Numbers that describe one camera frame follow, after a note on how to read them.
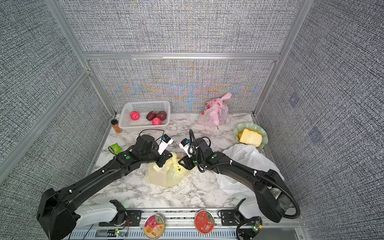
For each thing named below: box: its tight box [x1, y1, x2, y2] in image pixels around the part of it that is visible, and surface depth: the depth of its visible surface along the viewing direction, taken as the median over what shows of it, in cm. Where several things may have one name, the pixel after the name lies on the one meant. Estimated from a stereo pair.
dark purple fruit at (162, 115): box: [156, 110, 167, 121], surface depth 112 cm
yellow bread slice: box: [239, 128, 263, 148], surface depth 96 cm
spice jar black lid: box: [111, 119, 123, 134], surface depth 107 cm
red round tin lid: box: [194, 209, 215, 234], surface depth 71 cm
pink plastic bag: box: [198, 93, 232, 126], surface depth 108 cm
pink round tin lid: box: [143, 214, 166, 239], surface depth 70 cm
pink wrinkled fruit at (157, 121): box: [152, 117, 163, 125], surface depth 108 cm
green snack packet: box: [110, 142, 123, 155], surface depth 100 cm
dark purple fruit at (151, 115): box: [146, 111, 157, 121], surface depth 115 cm
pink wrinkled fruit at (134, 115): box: [130, 111, 141, 121], surface depth 113 cm
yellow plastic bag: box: [145, 152, 189, 188], surface depth 81 cm
